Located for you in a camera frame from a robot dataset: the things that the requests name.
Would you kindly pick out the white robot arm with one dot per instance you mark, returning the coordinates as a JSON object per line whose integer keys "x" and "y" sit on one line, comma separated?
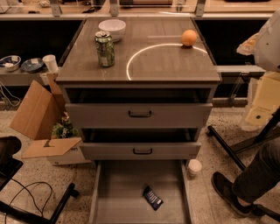
{"x": 265, "y": 47}

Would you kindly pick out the grey drawer cabinet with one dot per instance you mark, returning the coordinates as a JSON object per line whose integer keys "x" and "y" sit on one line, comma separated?
{"x": 151, "y": 66}

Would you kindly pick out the grey top drawer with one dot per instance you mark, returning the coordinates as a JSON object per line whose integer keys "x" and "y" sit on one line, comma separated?
{"x": 137, "y": 116}

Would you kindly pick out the grey drawer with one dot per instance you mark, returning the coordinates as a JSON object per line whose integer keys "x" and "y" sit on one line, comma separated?
{"x": 118, "y": 192}
{"x": 137, "y": 116}
{"x": 139, "y": 151}

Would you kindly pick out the grey middle drawer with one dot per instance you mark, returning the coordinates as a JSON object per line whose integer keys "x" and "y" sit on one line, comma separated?
{"x": 139, "y": 151}

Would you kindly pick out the grey bottom drawer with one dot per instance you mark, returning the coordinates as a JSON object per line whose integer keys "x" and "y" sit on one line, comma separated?
{"x": 118, "y": 192}

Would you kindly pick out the green soda can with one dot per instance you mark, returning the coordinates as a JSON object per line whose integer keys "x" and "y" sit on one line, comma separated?
{"x": 105, "y": 48}

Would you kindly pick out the white cup on floor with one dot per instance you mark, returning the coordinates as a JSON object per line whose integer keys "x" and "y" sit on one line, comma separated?
{"x": 194, "y": 167}

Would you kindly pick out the green packages in box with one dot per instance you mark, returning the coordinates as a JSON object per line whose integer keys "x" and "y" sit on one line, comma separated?
{"x": 64, "y": 128}

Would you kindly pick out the white bowl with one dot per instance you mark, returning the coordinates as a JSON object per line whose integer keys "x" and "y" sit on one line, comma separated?
{"x": 115, "y": 27}

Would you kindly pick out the orange fruit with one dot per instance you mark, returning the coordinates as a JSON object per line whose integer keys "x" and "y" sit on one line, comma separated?
{"x": 189, "y": 38}

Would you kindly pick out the open cardboard box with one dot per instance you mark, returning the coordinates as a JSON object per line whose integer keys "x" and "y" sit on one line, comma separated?
{"x": 38, "y": 112}

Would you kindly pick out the white paper cup on shelf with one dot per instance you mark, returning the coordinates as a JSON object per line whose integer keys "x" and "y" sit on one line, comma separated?
{"x": 51, "y": 64}

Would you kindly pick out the black shoe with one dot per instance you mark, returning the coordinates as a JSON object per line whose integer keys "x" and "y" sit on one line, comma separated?
{"x": 224, "y": 188}

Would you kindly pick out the black table stand base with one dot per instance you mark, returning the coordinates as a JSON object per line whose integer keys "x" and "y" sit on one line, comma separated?
{"x": 269, "y": 132}

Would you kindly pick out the blue patterned bowl right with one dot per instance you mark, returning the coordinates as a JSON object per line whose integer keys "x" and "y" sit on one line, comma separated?
{"x": 32, "y": 65}

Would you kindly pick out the blue patterned bowl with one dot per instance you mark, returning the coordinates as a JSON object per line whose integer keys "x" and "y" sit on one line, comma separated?
{"x": 10, "y": 63}
{"x": 32, "y": 65}

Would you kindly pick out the black chair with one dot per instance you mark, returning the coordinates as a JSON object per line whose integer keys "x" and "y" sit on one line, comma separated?
{"x": 9, "y": 166}

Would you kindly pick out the person leg dark trousers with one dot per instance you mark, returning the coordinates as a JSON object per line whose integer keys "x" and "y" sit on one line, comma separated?
{"x": 261, "y": 175}

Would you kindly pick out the blue patterned bowl left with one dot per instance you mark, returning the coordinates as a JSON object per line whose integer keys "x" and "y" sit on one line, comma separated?
{"x": 10, "y": 63}

